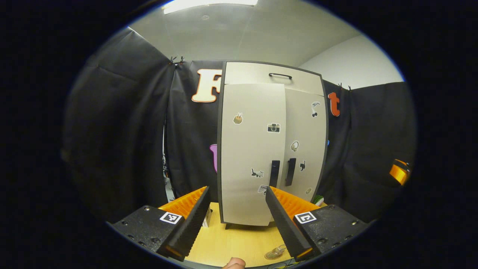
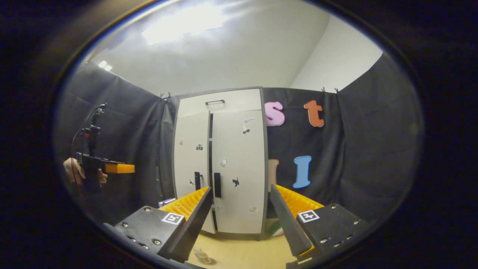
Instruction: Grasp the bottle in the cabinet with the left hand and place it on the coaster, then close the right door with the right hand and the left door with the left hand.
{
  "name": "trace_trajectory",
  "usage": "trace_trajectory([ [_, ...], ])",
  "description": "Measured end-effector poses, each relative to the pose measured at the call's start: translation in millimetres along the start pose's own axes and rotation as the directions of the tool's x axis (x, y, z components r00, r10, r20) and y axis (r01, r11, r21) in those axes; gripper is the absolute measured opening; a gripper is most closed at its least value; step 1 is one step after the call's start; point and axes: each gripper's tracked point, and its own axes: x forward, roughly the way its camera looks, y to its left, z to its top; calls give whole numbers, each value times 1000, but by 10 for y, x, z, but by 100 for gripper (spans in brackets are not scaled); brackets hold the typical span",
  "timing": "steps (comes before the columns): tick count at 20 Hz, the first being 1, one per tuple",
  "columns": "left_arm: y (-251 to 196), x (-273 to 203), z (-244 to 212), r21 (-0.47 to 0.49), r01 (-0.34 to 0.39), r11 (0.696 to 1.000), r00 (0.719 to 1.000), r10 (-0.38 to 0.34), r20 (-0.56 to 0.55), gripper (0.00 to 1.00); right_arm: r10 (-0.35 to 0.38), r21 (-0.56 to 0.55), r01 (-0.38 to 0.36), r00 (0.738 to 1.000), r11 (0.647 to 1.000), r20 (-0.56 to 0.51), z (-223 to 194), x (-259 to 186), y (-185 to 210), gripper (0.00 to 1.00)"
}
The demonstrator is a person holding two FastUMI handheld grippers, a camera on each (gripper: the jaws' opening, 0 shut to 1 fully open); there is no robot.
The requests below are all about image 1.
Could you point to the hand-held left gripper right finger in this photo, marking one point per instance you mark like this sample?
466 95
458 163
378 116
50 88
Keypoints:
285 228

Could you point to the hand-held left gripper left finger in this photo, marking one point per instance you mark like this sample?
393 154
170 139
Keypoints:
190 228

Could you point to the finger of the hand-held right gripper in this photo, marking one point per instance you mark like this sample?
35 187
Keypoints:
399 173

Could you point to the clear glass bottle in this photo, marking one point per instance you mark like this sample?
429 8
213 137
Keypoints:
277 252

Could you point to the white cabinet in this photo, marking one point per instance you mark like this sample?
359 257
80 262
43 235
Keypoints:
219 149

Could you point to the white door with camera sticker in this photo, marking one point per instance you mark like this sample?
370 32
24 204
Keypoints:
246 149

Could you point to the white door with headphones sticker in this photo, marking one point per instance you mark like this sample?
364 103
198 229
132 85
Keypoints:
310 130

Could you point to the white cabinet drawer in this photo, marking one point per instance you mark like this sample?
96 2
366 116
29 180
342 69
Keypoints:
246 73

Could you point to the small white box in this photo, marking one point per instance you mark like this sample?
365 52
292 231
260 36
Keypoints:
207 220

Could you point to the watermelon slice toy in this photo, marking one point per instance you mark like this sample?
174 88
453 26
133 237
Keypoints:
318 201

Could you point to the black backdrop cloth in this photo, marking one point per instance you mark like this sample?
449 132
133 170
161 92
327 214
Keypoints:
123 130

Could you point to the ceiling light panel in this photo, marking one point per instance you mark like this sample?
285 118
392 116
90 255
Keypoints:
209 3

